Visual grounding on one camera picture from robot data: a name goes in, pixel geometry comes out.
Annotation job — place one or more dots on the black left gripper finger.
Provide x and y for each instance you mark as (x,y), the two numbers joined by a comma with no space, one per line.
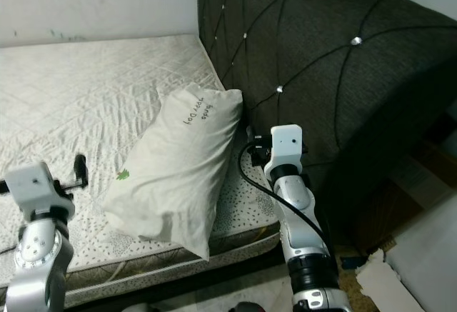
(81,165)

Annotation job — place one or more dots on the white pillow with tree print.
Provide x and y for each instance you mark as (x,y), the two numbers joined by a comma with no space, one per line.
(178,162)

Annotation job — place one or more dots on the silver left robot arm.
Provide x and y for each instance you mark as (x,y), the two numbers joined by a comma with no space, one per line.
(39,269)

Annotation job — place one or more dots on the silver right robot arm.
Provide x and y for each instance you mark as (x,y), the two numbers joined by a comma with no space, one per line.
(296,212)

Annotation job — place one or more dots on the white quilted mattress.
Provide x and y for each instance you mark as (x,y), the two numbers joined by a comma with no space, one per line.
(86,98)

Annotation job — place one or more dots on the dark tufted headboard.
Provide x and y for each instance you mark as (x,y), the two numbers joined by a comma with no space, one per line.
(343,76)

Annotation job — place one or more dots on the white board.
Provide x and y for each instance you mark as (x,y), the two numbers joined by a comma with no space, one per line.
(428,255)

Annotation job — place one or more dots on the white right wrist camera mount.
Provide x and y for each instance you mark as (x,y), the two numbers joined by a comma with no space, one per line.
(287,146)

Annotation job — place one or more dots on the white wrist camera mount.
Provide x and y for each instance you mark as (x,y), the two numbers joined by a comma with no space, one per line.
(36,183)
(287,146)

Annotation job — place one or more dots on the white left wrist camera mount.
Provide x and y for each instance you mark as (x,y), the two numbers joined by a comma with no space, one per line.
(36,183)

